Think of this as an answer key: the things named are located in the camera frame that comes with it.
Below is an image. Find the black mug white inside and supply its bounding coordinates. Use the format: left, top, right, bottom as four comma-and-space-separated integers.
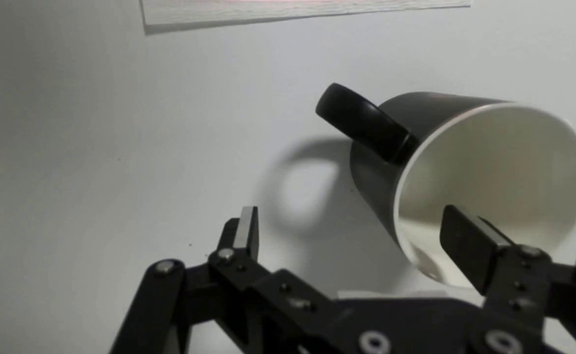
315, 82, 576, 290

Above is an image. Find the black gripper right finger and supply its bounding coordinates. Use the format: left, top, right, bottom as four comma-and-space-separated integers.
440, 204, 576, 349

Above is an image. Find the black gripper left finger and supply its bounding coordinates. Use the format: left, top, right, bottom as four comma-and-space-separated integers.
108, 204, 334, 354

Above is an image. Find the white paper towel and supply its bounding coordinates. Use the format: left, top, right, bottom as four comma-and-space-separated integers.
138, 0, 472, 35

